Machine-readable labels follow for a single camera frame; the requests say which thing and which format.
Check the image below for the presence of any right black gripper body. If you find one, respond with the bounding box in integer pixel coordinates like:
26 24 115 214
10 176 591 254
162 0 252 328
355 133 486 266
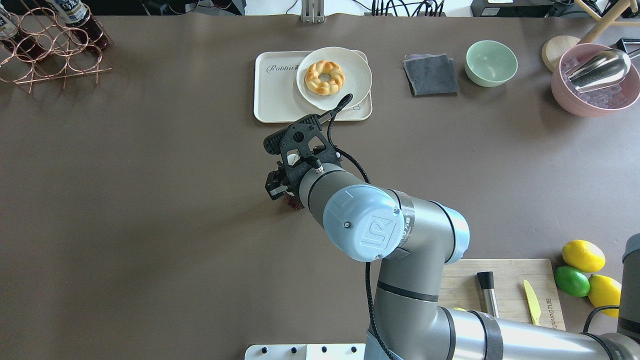
278 150 343 193

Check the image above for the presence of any dark tea bottle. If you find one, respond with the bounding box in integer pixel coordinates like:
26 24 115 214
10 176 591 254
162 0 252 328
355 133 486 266
284 192 305 210

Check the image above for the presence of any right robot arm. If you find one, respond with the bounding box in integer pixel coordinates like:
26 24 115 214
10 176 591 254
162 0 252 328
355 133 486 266
265 145 639 360

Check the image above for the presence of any white serving tray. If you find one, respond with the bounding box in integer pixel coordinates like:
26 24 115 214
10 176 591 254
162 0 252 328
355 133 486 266
253 50 373 124

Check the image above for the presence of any tea bottle in rack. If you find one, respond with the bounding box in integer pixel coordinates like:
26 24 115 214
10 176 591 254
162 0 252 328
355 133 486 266
47 0 110 53
0 5 47 62

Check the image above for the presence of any white round plate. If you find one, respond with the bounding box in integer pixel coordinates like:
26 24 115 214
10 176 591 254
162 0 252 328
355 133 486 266
295 47 373 111

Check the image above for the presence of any bamboo cutting board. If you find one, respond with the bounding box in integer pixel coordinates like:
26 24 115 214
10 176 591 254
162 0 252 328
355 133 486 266
439 259 566 331

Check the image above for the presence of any mint green bowl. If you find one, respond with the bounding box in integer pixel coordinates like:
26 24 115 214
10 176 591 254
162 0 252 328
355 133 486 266
464 39 519 88

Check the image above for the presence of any steel muddler stick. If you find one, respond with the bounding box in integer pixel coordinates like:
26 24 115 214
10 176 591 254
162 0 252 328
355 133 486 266
476 271 500 318

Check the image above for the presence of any yellow plastic knife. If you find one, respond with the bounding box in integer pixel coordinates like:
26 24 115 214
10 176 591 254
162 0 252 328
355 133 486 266
522 280 542 326

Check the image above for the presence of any green lime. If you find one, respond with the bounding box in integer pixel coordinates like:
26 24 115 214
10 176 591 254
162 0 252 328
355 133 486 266
554 265 591 297

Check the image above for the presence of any yellow lemon near board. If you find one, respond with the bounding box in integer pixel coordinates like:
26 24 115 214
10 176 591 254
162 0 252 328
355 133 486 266
561 239 606 273

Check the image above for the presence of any pink ice bowl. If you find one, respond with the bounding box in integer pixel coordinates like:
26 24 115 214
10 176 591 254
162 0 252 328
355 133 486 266
551 43 640 117

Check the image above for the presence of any steel ice scoop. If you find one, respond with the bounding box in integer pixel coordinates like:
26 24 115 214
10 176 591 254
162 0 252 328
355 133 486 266
567 48 632 93

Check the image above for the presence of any yellow lemon outer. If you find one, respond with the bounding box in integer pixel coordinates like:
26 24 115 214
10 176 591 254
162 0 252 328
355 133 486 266
587 274 622 308

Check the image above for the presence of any braided ring bread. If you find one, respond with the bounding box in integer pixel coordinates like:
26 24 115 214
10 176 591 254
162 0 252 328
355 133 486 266
304 60 346 96

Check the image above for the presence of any aluminium frame post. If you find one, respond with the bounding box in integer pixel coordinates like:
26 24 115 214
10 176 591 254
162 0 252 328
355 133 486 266
300 0 326 24

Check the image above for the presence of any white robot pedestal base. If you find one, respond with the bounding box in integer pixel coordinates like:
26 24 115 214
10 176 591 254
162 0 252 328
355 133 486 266
244 342 366 360

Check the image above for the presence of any copper wire bottle rack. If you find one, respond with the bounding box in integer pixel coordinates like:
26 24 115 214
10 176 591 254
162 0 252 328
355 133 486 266
0 0 114 94

